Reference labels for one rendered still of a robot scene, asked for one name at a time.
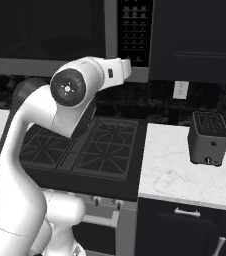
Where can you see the dark wall cupboard door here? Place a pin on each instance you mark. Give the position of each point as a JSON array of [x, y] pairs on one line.
[[198, 36]]

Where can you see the black gas hob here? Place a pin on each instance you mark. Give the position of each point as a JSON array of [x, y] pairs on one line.
[[111, 150]]

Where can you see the dark base cupboard door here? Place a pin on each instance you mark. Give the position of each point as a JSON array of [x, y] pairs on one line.
[[175, 240]]

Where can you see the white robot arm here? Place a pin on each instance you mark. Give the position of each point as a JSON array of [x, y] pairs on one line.
[[25, 186]]

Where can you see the dark drawer front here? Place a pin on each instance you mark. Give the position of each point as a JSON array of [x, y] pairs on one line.
[[158, 210]]

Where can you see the grey oven knob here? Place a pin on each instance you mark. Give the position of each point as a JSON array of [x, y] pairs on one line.
[[96, 200], [118, 204]]

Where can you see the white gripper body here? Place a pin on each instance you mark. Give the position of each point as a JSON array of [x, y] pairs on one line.
[[126, 69]]

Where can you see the white wall socket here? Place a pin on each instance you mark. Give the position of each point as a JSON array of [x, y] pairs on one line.
[[180, 90]]

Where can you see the dark grey toaster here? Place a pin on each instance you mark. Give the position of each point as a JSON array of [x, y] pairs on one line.
[[206, 143]]

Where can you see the grey microwave oven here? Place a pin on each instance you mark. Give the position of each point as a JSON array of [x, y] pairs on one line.
[[134, 71]]

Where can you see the black microwave door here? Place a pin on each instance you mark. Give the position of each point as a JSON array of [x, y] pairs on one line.
[[45, 30]]

